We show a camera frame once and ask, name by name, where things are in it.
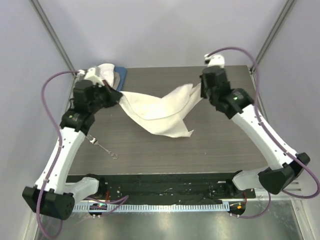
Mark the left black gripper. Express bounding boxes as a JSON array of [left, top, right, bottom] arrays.
[[88, 80, 123, 114]]

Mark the ornate silver fork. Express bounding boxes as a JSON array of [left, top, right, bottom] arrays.
[[86, 134, 118, 159]]

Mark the white cloth napkin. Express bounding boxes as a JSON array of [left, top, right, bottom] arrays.
[[119, 83, 202, 138]]

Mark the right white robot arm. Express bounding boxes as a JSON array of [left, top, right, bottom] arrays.
[[200, 66, 310, 198]]

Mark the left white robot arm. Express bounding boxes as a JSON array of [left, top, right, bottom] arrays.
[[22, 80, 123, 220]]

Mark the white folded cloth on pile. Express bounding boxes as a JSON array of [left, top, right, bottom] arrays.
[[98, 63, 115, 87]]

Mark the blue checkered cloth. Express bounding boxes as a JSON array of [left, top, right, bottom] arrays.
[[114, 66, 127, 91]]

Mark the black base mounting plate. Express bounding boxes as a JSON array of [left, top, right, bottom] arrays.
[[67, 171, 257, 205]]

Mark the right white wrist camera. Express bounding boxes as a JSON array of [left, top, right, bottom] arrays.
[[204, 53, 226, 68]]

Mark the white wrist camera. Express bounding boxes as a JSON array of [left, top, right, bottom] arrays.
[[204, 53, 226, 68], [77, 66, 105, 86]]

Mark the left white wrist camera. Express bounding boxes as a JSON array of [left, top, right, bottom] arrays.
[[77, 66, 105, 86]]

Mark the right aluminium frame post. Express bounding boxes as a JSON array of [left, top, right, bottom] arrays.
[[256, 0, 297, 65]]

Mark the aluminium frame post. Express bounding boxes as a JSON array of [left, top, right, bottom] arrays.
[[256, 0, 297, 65], [29, 0, 76, 71]]

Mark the left aluminium frame post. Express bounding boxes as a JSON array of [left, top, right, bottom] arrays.
[[29, 0, 76, 71]]

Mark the white slotted cable duct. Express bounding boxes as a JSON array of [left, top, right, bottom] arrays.
[[73, 202, 230, 213]]

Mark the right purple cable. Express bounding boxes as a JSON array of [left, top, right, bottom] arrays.
[[207, 47, 320, 220]]

